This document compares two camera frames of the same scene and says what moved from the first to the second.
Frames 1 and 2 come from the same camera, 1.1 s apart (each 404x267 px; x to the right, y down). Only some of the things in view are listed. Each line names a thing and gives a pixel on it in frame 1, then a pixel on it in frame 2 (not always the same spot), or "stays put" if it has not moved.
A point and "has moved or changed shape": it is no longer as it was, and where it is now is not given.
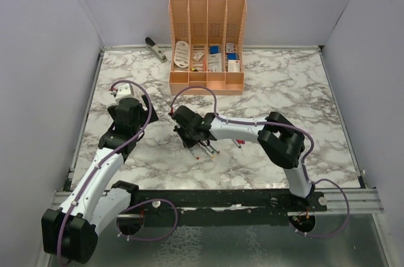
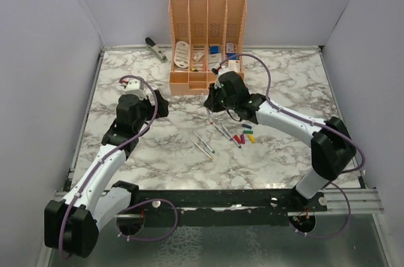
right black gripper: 187,144 -> 210,101
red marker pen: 197,157 has moved or changed shape
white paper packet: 214,62 stays put
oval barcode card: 182,53 stays put
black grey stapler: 153,47 stays put
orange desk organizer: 206,37 stays put
